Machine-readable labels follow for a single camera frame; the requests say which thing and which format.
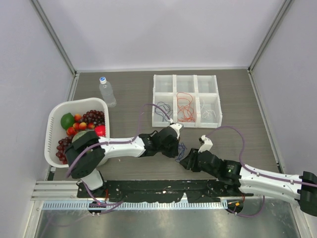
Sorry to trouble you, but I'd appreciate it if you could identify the white wire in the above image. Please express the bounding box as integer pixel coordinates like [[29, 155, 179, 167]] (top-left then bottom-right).
[[200, 98, 218, 119]]

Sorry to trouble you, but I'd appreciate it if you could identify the orange wire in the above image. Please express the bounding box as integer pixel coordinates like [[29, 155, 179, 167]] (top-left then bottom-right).
[[176, 92, 195, 112], [177, 104, 196, 122]]

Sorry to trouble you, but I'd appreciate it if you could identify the purple grape bunch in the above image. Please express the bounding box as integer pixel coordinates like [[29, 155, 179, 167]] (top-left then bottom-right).
[[79, 110, 105, 126]]

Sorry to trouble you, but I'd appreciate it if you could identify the green melon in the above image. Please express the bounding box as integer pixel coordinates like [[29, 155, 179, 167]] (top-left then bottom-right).
[[72, 131, 87, 143]]

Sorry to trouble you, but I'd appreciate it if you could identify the dark red grape bunch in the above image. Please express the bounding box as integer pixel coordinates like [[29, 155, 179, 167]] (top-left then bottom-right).
[[55, 136, 73, 165]]

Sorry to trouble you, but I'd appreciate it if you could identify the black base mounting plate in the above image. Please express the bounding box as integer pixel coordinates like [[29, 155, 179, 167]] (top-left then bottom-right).
[[91, 179, 243, 203]]

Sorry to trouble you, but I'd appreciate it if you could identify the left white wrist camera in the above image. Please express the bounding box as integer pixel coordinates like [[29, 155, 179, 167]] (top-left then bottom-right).
[[168, 119, 184, 138]]

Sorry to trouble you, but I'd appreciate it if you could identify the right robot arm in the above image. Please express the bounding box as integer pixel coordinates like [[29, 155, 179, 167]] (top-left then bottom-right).
[[180, 149, 317, 216]]

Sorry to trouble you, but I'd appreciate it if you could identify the white fruit basket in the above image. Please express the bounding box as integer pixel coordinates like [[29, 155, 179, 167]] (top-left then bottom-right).
[[44, 98, 110, 168]]

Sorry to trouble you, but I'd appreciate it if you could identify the red apple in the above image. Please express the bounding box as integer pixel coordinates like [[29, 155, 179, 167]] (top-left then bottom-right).
[[94, 125, 106, 137]]

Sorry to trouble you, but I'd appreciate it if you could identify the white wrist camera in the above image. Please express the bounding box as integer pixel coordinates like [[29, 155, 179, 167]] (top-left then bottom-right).
[[168, 119, 184, 138], [198, 135, 213, 153]]

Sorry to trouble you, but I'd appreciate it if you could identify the white slotted cable duct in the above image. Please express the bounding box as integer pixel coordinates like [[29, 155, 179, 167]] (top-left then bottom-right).
[[42, 200, 227, 210]]

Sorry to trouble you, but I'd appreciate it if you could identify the clear plastic water bottle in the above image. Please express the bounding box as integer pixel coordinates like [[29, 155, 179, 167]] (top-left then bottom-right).
[[99, 77, 116, 108]]

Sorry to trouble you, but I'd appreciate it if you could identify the green lime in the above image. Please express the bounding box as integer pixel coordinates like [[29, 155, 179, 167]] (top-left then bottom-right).
[[60, 113, 75, 130]]

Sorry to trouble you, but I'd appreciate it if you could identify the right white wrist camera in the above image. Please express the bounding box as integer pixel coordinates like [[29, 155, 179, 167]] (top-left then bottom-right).
[[198, 135, 213, 153]]

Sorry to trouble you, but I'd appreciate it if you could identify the white six-compartment organizer tray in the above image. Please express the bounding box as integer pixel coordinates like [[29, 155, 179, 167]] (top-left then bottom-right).
[[152, 74, 222, 128]]

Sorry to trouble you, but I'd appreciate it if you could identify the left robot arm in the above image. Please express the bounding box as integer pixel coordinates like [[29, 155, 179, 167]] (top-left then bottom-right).
[[65, 123, 183, 198]]

